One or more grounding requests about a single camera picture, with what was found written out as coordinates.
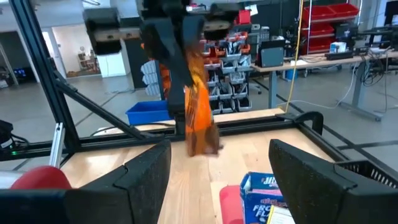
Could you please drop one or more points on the pink plastic bin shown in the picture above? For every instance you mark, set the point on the pink plastic bin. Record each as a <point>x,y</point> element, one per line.
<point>230,205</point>

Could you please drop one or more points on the orange brown taco seasoning packet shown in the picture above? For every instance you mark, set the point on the orange brown taco seasoning packet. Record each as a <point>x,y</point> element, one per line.
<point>199,118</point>

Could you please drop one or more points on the grey-legged wooden desk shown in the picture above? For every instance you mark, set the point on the grey-legged wooden desk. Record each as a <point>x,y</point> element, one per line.
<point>311,62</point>

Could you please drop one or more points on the black power supply box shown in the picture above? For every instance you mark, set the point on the black power supply box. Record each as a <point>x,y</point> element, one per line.
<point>4,137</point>

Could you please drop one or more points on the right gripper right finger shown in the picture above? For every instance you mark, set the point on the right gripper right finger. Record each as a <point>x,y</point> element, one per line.
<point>304,186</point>

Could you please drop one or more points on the silver aluminium extrusion post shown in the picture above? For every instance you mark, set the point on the silver aluminium extrusion post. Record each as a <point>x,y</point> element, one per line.
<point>57,146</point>

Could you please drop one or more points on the rack of small parts bins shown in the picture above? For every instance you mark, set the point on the rack of small parts bins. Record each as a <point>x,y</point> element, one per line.
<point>230,71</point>

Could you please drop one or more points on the black plastic mesh basket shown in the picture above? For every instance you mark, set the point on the black plastic mesh basket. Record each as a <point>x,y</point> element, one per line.
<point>373,174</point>

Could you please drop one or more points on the grey monitor back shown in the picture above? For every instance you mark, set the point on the grey monitor back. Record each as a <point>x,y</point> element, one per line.
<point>272,56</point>

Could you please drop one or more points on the black aluminium table frame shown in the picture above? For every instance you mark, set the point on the black aluminium table frame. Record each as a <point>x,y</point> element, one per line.
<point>42,62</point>

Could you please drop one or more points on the blue Frosted Flakes cereal box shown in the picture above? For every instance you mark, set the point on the blue Frosted Flakes cereal box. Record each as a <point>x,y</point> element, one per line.
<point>258,199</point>

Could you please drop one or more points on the shelf with red bins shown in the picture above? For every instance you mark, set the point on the shelf with red bins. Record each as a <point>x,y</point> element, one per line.
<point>326,12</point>

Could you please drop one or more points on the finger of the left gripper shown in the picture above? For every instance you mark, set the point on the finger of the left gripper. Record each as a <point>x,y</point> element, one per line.
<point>168,46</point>
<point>194,31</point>

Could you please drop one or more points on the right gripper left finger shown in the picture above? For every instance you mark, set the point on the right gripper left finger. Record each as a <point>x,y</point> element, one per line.
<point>140,193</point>

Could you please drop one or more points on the white cabinet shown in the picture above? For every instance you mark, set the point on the white cabinet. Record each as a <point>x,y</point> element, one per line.
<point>112,65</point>

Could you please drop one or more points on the blue plastic tub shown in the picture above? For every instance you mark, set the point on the blue plastic tub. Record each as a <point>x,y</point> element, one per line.
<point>146,113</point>

